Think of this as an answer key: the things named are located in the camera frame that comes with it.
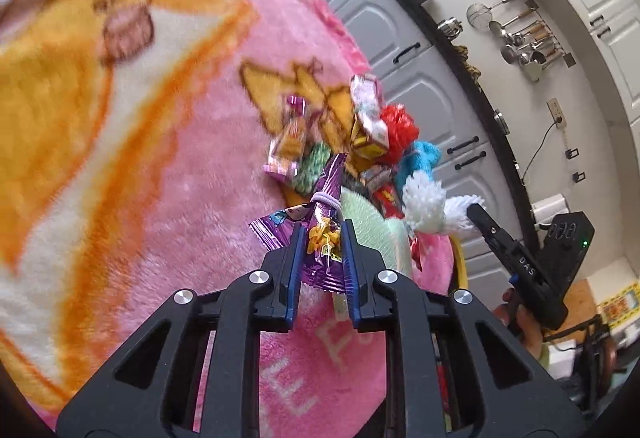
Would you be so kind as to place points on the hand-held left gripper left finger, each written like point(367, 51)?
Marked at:
point(295, 268)

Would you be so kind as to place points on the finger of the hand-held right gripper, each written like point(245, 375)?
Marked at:
point(487, 225)

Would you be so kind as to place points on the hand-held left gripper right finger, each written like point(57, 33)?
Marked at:
point(351, 268)

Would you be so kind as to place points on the purple snack bag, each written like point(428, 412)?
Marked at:
point(325, 265)

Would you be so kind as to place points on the green foam net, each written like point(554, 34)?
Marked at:
point(380, 228)

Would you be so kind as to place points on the yellow-rimmed trash bin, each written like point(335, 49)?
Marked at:
point(462, 273)

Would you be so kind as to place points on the red plastic mesh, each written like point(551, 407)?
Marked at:
point(398, 128)

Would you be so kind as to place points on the person's right hand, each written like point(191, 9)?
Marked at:
point(525, 325)

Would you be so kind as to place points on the white electric kettle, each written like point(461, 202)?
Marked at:
point(550, 210)

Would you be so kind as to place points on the white yarn pompom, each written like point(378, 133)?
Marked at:
point(425, 200)

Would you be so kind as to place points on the red snack wrapper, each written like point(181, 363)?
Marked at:
point(389, 200)

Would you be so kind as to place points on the blue yarn ball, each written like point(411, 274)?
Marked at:
point(417, 158)

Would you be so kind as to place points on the green snack wrapper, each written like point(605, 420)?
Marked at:
point(310, 166)

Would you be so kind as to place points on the steel bowl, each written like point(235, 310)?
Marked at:
point(501, 121)

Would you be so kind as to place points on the yellow carton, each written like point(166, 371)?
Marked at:
point(367, 146)

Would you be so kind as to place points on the shiny purple snack wrapper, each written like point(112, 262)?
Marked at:
point(289, 143)

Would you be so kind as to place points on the black kitchen counter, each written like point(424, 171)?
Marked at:
point(480, 93)

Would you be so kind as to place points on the pile of ginger roots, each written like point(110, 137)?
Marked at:
point(467, 63)

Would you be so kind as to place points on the pink patterned snack wrapper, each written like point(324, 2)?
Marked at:
point(365, 96)

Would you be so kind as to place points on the pink printed blanket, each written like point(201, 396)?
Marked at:
point(150, 168)

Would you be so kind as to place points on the white base cabinets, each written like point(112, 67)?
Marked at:
point(400, 68)

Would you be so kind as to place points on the row of hanging kitchen utensils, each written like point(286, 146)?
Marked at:
point(520, 43)

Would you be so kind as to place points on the steel pot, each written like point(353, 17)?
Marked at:
point(450, 28)

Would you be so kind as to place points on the yellow wall poster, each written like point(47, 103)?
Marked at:
point(620, 303)

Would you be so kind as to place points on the black wall hook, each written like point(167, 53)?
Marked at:
point(578, 177)
point(571, 154)

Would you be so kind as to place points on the wall power outlet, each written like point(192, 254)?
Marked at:
point(556, 112)

